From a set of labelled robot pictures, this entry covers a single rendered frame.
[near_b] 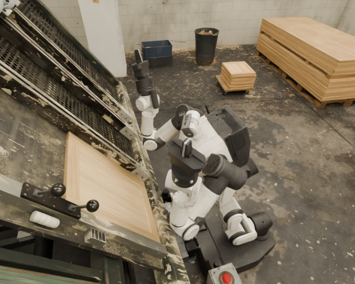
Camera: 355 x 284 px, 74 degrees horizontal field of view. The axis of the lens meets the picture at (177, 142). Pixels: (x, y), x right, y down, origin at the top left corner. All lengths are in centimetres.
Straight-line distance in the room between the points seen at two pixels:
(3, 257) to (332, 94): 424
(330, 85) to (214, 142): 334
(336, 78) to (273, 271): 296
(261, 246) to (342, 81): 294
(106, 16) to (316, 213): 414
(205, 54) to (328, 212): 375
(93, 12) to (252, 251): 413
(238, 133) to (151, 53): 425
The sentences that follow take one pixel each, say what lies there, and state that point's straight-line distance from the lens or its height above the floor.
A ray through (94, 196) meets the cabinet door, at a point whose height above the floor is 124.
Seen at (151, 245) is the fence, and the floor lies 101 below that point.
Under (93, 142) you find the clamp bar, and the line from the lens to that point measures 126.
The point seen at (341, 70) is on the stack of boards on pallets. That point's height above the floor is 65.
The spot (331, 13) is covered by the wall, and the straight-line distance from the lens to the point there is 781.
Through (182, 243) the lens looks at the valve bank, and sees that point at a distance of 145.
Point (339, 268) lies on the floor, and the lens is 256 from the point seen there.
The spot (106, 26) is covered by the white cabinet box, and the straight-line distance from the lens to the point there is 469.
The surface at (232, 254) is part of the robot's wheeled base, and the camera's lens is 210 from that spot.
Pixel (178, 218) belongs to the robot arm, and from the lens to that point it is 94.
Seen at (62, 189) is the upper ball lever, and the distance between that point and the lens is 70.
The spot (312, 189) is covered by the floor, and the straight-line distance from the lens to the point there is 298.
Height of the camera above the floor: 204
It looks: 40 degrees down
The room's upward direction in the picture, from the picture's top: straight up
